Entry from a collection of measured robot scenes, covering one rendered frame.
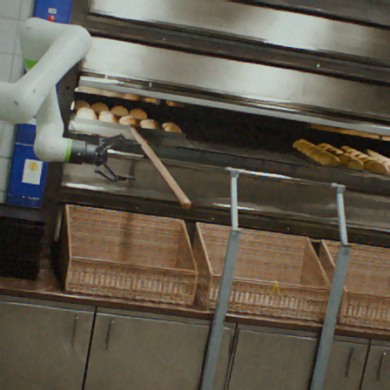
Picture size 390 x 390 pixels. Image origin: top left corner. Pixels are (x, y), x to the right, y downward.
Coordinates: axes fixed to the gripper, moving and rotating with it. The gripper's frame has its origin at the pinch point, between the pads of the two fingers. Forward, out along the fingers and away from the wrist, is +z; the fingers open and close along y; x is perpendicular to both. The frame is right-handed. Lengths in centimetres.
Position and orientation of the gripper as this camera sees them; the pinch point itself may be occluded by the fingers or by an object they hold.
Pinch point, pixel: (135, 161)
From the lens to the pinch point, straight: 411.3
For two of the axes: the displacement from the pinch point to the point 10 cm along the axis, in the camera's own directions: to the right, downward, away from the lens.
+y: -1.8, 9.7, 1.6
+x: 1.6, 1.9, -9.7
